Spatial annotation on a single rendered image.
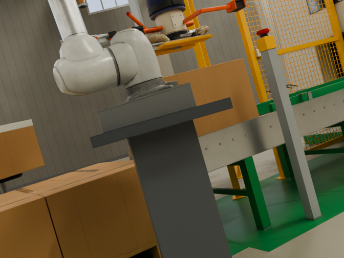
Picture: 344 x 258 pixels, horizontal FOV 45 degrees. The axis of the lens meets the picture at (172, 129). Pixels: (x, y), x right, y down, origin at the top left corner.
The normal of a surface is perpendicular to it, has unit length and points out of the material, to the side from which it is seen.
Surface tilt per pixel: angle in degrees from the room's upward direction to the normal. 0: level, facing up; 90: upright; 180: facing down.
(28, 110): 90
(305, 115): 90
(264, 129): 90
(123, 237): 90
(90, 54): 76
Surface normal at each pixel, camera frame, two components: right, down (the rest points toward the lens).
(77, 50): 0.10, -0.26
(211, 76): 0.43, -0.09
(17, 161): 0.78, -0.20
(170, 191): 0.14, 0.00
